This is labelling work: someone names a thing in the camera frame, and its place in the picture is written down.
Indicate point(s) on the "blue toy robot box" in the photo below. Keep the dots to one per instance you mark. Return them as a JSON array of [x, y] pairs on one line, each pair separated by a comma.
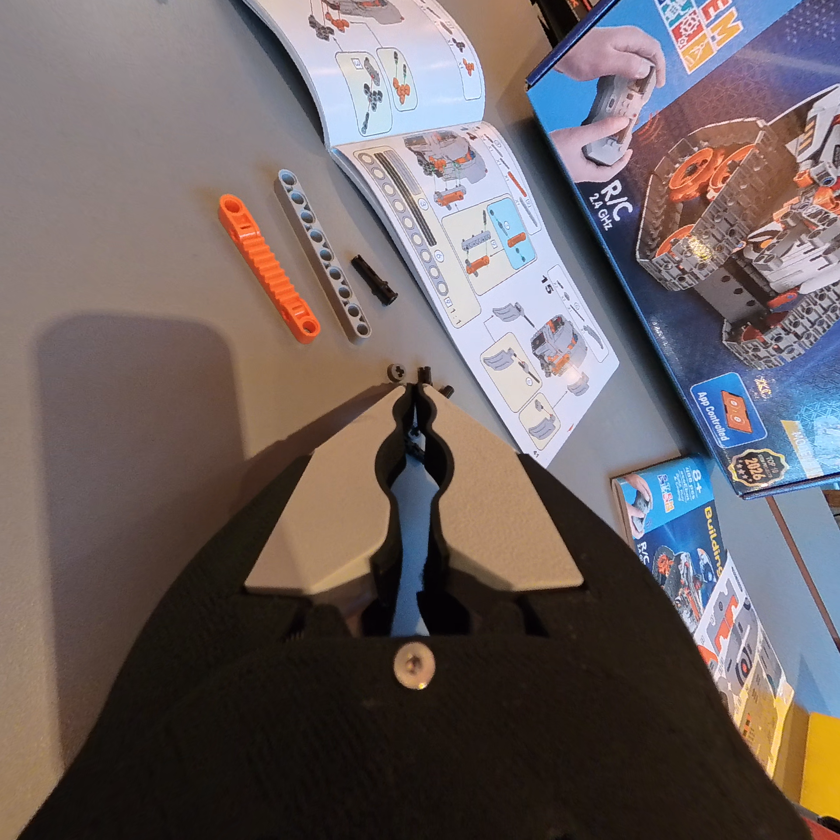
[[689, 328]]

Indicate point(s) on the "yellow plastic bin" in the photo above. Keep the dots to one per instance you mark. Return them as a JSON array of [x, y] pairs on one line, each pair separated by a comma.
[[823, 768]]

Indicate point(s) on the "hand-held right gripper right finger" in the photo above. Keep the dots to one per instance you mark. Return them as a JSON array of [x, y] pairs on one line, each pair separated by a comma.
[[512, 525]]

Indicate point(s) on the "small grey bushing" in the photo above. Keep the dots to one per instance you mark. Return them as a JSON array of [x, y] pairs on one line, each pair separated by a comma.
[[397, 373]]

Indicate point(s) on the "blue cover booklet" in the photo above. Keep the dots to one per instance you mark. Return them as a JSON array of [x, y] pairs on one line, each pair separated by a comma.
[[676, 499]]

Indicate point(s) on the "grey holed beam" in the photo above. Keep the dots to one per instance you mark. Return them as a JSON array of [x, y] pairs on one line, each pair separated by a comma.
[[321, 256]]

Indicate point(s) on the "small black connector piece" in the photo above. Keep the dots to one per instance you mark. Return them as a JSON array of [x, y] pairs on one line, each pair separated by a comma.
[[415, 441]]

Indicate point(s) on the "orange toothed beam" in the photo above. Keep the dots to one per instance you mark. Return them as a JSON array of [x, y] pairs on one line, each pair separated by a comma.
[[269, 269]]

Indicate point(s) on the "open instruction booklet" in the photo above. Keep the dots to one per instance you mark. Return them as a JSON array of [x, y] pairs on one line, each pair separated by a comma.
[[433, 85]]

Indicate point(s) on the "long black pin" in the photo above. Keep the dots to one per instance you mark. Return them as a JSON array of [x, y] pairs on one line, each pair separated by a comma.
[[374, 280]]

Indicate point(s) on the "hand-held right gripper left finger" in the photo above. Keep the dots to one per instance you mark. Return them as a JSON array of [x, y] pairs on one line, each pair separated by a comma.
[[315, 525]]

